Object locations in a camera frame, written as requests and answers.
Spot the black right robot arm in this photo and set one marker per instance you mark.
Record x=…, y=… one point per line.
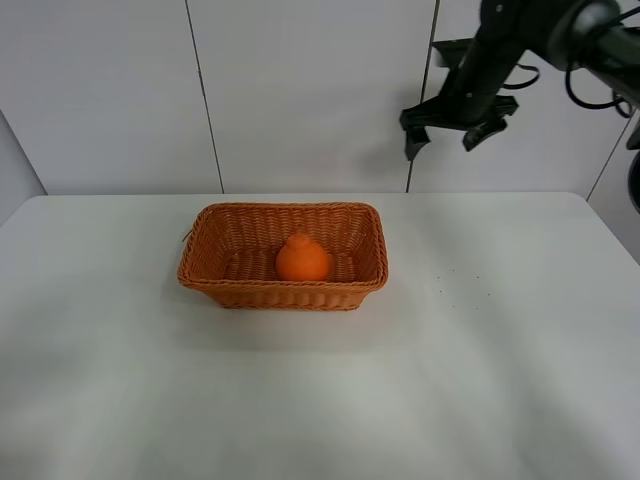
x=568, y=35

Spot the orange with stem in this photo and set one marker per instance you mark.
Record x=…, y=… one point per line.
x=302, y=258

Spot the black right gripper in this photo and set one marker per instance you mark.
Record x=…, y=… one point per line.
x=465, y=101

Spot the orange woven wicker basket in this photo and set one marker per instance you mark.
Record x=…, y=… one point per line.
x=230, y=255

